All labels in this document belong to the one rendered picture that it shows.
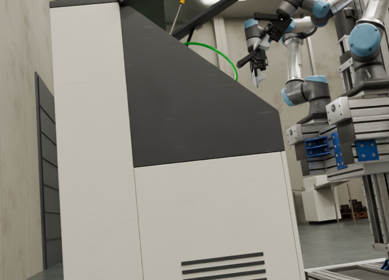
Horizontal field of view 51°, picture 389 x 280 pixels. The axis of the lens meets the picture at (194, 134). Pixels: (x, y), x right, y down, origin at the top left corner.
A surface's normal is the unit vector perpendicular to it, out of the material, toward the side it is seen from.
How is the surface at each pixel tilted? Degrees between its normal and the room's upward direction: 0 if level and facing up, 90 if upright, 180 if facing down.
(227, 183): 90
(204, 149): 90
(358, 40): 97
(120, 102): 90
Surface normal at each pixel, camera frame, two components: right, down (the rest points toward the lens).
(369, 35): -0.44, 0.00
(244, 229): 0.04, -0.19
